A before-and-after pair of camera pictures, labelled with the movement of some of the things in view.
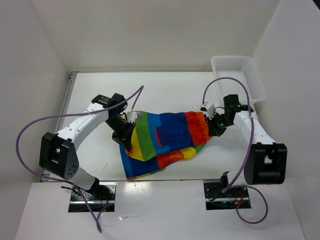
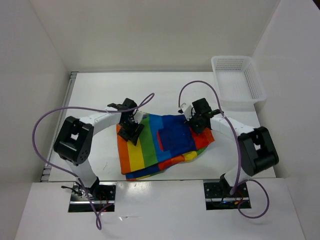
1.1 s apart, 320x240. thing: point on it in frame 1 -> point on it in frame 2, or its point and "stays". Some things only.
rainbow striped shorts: x=159 y=140 stays
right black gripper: x=213 y=130 -> x=197 y=130
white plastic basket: x=244 y=68 stays
